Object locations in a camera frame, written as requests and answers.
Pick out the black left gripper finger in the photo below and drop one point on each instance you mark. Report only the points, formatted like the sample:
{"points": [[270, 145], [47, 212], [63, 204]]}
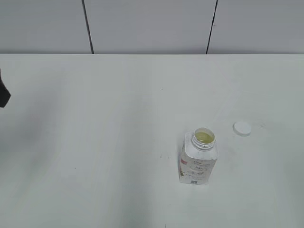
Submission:
{"points": [[4, 94]]}

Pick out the white yili changqing bottle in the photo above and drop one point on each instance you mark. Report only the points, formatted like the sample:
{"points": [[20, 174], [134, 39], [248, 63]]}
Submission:
{"points": [[198, 157]]}

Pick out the white round bottle cap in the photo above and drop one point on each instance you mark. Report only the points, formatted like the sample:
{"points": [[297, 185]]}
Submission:
{"points": [[242, 128]]}

